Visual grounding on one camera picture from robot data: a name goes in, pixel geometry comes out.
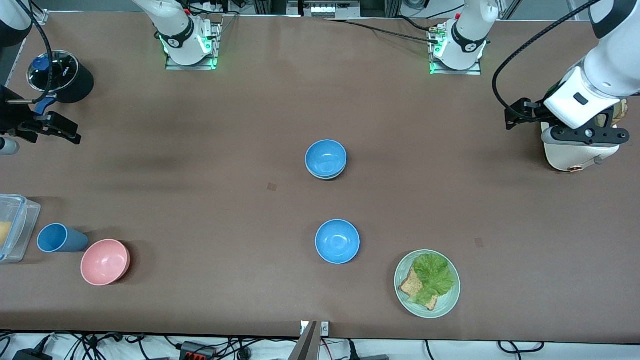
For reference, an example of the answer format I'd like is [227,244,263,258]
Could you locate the blue plastic bowl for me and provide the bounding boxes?
[315,219,361,265]
[305,139,347,177]

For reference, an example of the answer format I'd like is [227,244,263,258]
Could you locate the green plastic bowl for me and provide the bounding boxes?
[306,167,347,181]

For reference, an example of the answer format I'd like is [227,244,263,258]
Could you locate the pink plastic bowl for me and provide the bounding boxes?
[80,239,132,287]

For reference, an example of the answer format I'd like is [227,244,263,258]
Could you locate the cream white toaster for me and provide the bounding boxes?
[541,120,621,173]

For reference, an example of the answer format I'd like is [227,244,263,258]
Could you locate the clear plastic food container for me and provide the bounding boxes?
[0,194,42,264]

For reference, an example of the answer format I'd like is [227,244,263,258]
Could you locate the glass lid blue knob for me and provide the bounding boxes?
[26,50,80,94]

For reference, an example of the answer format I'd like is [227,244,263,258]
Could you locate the blue plastic cup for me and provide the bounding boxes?
[37,223,90,253]

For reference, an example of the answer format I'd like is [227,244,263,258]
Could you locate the green lettuce leaf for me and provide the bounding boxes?
[409,253,456,306]

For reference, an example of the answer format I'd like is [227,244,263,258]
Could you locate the pale green plate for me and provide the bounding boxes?
[394,249,461,319]

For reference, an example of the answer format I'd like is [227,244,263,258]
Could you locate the grey electronics box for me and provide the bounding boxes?
[287,0,362,20]

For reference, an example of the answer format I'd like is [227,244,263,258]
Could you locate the red black connector block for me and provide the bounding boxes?
[179,341,217,360]

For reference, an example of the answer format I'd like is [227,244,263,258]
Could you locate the grey metal pole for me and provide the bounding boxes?
[289,321,321,360]

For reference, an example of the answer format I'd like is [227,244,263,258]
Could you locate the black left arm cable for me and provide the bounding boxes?
[491,0,603,121]

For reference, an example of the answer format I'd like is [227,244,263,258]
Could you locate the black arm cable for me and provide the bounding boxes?
[14,0,55,104]
[491,0,603,121]

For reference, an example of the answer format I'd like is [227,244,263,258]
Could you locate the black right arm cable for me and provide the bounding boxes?
[14,0,55,104]

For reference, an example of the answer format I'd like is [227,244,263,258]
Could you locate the aluminium frame profile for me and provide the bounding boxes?
[15,0,49,24]

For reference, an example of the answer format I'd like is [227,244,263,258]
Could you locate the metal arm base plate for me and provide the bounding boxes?
[429,59,483,76]
[165,54,219,71]

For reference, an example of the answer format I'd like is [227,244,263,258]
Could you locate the black table cable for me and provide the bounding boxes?
[324,18,441,46]
[394,15,437,33]

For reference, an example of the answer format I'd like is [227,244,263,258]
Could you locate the small metal bracket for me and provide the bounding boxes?
[300,321,331,336]

